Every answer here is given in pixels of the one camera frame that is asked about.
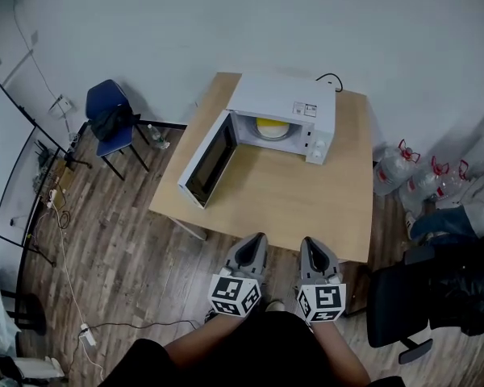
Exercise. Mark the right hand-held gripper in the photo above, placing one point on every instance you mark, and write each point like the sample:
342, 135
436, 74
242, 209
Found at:
322, 300

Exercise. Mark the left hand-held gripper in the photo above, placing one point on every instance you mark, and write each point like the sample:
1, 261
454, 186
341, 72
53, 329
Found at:
234, 294

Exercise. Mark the white round plate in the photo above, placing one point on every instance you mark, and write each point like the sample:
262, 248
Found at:
272, 132

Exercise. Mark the yellow corn cob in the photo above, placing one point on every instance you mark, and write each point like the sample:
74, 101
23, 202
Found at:
270, 121

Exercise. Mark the white microwave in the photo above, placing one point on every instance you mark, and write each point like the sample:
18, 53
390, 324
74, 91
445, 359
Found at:
278, 93

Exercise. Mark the person's right forearm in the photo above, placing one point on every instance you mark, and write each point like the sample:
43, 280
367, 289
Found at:
339, 349

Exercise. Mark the person's left forearm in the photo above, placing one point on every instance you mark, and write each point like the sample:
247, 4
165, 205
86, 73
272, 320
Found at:
201, 341

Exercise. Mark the person's shoe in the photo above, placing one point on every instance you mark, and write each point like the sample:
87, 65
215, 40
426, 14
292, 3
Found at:
210, 317
275, 306
410, 222

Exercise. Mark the white table leg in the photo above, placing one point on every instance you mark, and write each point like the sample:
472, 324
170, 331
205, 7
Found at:
187, 228

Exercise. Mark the black office chair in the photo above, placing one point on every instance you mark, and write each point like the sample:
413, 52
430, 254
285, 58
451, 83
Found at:
395, 300

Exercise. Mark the person's black clothing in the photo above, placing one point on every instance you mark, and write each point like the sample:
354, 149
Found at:
266, 357

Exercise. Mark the large clear water jug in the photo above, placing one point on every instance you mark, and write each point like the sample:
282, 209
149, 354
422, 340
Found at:
391, 171
453, 186
421, 188

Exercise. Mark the small plastic water bottle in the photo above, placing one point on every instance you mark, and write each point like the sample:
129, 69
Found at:
158, 137

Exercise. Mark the white power strip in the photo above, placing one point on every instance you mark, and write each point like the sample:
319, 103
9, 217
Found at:
51, 198
88, 335

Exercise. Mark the black bag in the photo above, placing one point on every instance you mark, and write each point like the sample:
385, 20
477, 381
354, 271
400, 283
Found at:
113, 123

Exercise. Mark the black tripod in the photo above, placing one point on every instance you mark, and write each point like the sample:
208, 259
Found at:
74, 157

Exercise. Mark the blue chair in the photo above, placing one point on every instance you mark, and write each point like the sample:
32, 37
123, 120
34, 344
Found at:
103, 95

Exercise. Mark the black round stool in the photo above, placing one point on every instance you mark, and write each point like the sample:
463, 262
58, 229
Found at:
30, 315

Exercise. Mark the black framed whiteboard stand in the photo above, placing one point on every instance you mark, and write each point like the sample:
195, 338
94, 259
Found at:
12, 103

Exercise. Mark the white wall box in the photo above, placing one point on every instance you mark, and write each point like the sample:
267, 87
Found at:
61, 105

